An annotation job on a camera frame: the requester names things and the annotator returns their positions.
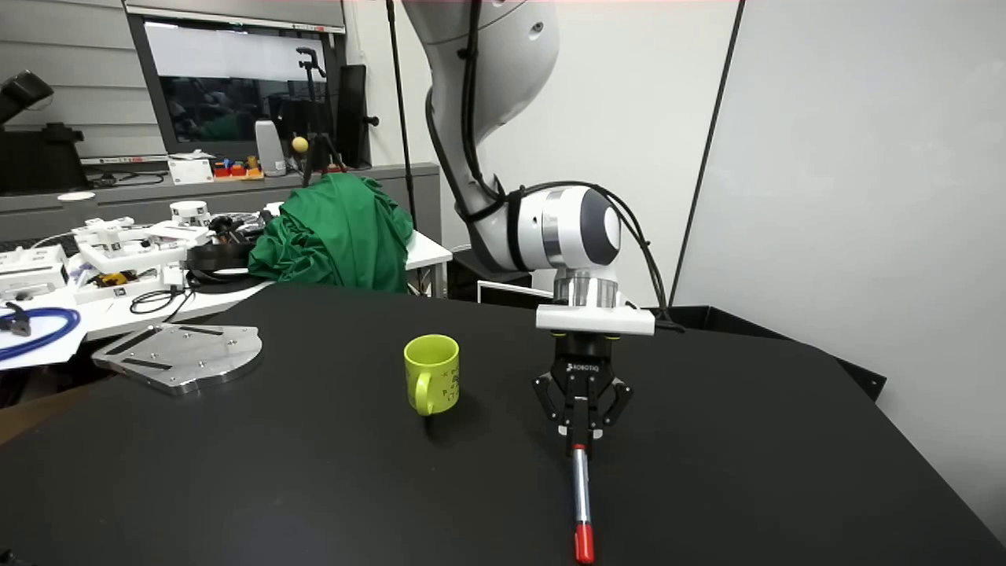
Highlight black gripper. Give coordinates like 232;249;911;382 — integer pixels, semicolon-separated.
529;329;635;452

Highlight marker with red cap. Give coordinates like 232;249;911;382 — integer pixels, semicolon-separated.
569;438;599;566

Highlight lime green mug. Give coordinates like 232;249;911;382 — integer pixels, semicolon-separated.
400;329;461;418

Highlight black slanted pole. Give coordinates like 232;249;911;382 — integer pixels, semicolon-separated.
665;0;750;308

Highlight green cloth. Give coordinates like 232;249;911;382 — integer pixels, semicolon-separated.
246;172;419;294

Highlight black vertical pole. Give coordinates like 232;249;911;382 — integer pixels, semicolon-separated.
385;0;420;228

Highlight black tripod stand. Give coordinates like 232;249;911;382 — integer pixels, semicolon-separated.
291;44;352;188

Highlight grey metal plate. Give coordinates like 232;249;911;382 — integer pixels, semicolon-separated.
88;319;265;395

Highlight red small objects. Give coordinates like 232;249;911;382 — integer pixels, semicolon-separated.
211;155;270;181

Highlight white cup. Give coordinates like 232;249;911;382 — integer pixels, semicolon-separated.
167;199;211;228

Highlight small white box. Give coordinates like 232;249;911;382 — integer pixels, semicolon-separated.
167;152;217;188

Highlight white plastic equipment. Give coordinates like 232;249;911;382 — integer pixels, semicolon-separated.
70;215;213;286

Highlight white cluttered table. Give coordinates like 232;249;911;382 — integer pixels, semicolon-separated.
0;215;457;372

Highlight grey counter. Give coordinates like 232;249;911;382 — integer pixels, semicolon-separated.
0;159;444;250

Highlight white flat device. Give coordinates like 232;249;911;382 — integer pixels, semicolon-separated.
0;245;70;305

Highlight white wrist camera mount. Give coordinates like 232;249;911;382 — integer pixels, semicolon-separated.
532;297;661;338

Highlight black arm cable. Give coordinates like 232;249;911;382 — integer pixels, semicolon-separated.
459;180;674;325

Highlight black headphones and cables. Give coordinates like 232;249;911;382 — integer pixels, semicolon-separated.
184;215;265;292

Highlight thin black cable loop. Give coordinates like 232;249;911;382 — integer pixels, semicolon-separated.
126;283;199;325

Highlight blue hose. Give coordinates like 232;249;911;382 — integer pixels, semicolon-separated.
0;303;85;366

